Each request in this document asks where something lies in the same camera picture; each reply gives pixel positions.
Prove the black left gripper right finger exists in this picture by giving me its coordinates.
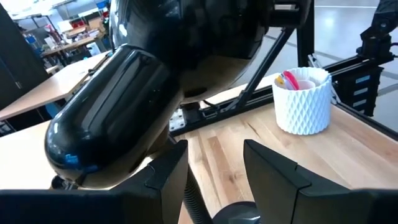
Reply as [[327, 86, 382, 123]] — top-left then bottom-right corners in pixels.
[[243, 139, 398, 224]]

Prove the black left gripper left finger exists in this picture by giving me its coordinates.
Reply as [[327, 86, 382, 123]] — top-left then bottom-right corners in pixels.
[[0, 139, 189, 224]]

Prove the black gooseneck desk lamp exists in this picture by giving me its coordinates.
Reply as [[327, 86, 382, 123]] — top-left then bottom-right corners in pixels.
[[44, 0, 270, 224]]

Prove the white textured cup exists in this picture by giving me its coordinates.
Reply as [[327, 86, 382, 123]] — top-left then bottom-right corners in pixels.
[[272, 67, 333, 136]]

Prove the large light wooden desk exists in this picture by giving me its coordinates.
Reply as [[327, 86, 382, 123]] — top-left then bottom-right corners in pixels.
[[0, 120, 150, 190]]

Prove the silver mounting plate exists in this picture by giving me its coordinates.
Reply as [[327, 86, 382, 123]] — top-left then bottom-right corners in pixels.
[[169, 108, 187, 132]]

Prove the black labelled control box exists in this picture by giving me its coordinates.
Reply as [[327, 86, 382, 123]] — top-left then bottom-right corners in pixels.
[[334, 66, 386, 118]]

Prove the pink marker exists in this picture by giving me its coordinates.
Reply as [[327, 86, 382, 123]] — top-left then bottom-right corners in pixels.
[[282, 70, 300, 91]]

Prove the small light wooden desk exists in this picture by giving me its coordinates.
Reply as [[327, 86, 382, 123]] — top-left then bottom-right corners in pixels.
[[0, 51, 109, 121]]

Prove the black partition panel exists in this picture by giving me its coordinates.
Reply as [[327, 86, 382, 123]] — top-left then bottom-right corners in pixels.
[[0, 2, 50, 110]]

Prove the black articulated mount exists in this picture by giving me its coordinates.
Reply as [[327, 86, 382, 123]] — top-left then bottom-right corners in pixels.
[[356, 0, 398, 63]]

